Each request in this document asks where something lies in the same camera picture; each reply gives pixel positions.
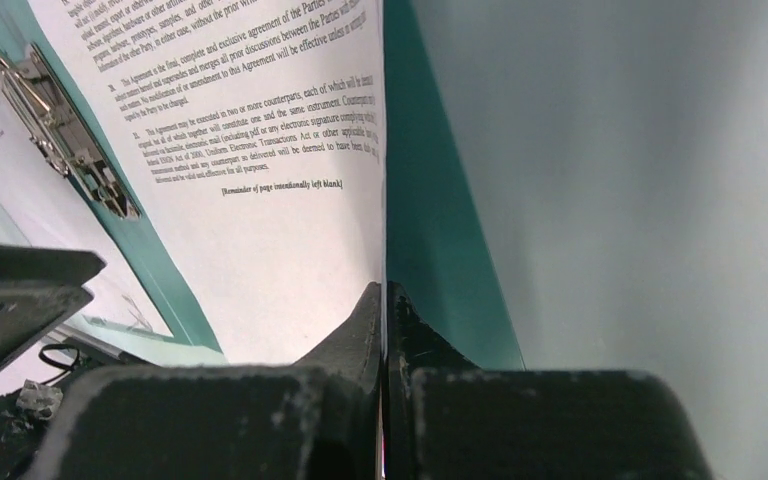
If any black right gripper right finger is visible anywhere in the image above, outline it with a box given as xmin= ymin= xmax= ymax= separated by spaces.
xmin=384 ymin=283 xmax=713 ymax=479

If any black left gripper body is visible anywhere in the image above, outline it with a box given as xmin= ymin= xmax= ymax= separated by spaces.
xmin=0 ymin=244 xmax=106 ymax=371

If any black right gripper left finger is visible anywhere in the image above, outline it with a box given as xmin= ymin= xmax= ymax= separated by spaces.
xmin=27 ymin=283 xmax=382 ymax=479

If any printed white paper sheet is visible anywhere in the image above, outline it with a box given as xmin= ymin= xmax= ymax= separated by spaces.
xmin=0 ymin=94 xmax=170 ymax=335

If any teal plastic folder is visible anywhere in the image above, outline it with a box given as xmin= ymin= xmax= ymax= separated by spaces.
xmin=0 ymin=1 xmax=523 ymax=369

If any metal folder clip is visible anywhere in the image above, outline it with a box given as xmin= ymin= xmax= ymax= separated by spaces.
xmin=0 ymin=43 xmax=141 ymax=220

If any white paper sheet stack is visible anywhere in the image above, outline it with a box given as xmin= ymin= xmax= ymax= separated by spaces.
xmin=31 ymin=1 xmax=386 ymax=364

